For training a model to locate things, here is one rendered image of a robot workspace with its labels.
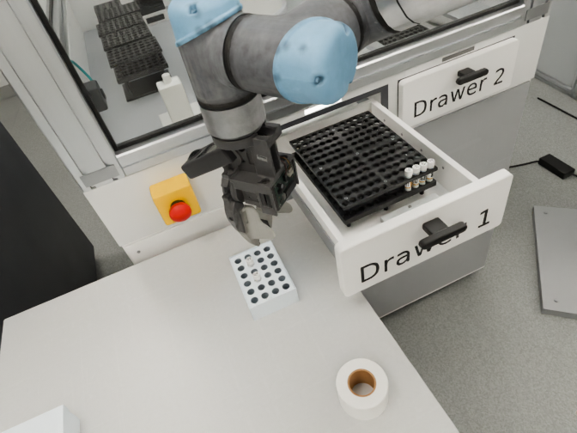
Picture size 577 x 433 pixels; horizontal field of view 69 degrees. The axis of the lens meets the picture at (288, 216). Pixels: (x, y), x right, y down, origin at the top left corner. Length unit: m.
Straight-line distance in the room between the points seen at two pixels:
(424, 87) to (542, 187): 1.27
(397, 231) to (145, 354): 0.46
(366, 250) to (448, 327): 1.03
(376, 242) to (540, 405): 1.03
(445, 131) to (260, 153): 0.65
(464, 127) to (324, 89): 0.77
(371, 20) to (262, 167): 0.21
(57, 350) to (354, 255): 0.55
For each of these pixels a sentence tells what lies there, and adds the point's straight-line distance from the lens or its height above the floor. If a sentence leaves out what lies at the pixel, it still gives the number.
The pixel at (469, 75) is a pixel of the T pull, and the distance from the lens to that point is 0.98.
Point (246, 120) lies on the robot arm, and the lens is 0.50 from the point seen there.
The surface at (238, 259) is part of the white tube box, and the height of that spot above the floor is 0.79.
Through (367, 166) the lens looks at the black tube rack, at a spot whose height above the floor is 0.90.
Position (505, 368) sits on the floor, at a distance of 1.57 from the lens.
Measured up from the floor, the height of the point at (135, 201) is 0.89.
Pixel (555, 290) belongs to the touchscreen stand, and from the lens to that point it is 1.73.
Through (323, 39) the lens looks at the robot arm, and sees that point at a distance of 0.39.
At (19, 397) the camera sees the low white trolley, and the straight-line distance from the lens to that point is 0.87.
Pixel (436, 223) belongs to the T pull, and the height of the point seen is 0.91.
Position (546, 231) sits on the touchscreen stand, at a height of 0.03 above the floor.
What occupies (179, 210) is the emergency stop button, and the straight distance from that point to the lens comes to 0.78.
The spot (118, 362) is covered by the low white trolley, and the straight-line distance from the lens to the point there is 0.79.
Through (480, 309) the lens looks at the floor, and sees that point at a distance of 1.66.
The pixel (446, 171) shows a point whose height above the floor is 0.87.
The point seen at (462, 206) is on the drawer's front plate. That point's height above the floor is 0.91.
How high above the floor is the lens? 1.37
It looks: 44 degrees down
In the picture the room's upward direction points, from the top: 13 degrees counter-clockwise
